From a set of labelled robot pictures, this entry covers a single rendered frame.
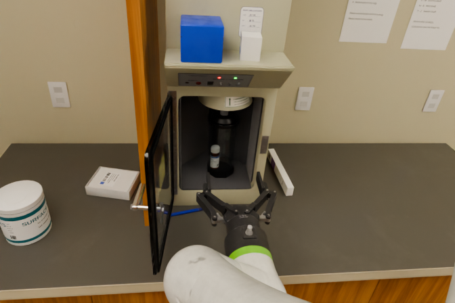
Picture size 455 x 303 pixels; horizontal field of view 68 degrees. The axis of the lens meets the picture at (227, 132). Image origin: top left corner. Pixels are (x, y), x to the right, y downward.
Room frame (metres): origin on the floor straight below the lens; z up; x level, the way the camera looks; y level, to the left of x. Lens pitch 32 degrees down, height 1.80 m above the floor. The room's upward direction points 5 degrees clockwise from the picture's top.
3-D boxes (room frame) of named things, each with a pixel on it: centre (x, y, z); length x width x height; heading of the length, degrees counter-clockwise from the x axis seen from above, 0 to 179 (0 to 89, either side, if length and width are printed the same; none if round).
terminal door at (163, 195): (0.70, 0.17, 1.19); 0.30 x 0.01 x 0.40; 2
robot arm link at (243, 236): (0.47, -0.06, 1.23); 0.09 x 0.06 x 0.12; 99
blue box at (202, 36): (0.82, 0.08, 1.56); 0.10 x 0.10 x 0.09; 8
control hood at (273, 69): (0.83, 0.01, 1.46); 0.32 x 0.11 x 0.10; 98
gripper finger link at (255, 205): (0.61, -0.09, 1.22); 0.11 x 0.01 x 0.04; 147
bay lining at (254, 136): (1.01, 0.04, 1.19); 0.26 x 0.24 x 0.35; 98
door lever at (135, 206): (0.63, 0.19, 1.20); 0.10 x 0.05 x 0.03; 2
